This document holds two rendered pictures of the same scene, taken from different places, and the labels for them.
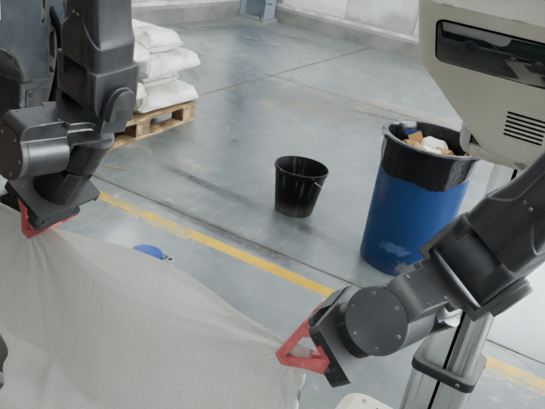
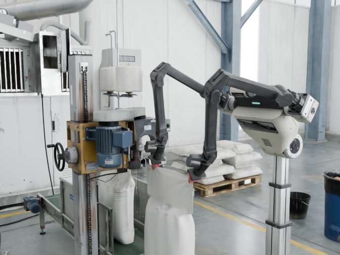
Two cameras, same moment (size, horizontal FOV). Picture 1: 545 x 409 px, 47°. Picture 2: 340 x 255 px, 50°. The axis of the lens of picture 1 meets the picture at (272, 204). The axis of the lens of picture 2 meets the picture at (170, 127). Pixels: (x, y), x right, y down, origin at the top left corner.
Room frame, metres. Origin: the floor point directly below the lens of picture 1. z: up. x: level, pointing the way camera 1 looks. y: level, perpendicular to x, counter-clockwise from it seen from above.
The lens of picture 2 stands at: (-1.25, -1.00, 1.58)
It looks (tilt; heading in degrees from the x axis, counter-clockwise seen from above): 7 degrees down; 31
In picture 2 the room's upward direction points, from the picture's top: straight up
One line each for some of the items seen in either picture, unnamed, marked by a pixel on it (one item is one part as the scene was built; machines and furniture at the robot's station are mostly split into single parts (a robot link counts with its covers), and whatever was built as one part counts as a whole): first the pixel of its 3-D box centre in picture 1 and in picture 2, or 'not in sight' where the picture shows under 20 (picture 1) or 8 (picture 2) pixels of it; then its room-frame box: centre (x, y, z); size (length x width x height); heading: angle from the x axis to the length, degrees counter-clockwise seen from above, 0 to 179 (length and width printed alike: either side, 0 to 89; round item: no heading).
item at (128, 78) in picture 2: not in sight; (128, 79); (0.56, 0.38, 1.61); 0.17 x 0.17 x 0.17
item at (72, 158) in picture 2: not in sight; (70, 155); (0.36, 0.70, 1.14); 0.11 x 0.06 x 0.11; 66
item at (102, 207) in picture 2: not in sight; (82, 215); (0.81, 1.05, 0.54); 1.05 x 0.02 x 0.41; 66
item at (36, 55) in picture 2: not in sight; (44, 64); (1.84, 2.65, 1.82); 0.51 x 0.27 x 0.71; 66
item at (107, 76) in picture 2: not in sight; (110, 79); (0.66, 0.62, 1.61); 0.15 x 0.14 x 0.17; 66
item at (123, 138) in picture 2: not in sight; (123, 140); (0.42, 0.33, 1.25); 0.10 x 0.08 x 0.12; 1
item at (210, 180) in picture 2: not in sight; (200, 175); (3.61, 1.40, 0.20); 0.66 x 0.44 x 0.12; 66
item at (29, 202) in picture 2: not in sight; (34, 204); (1.16, 2.09, 0.35); 0.30 x 0.15 x 0.15; 66
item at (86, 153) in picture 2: not in sight; (96, 144); (0.54, 0.64, 1.18); 0.34 x 0.25 x 0.31; 156
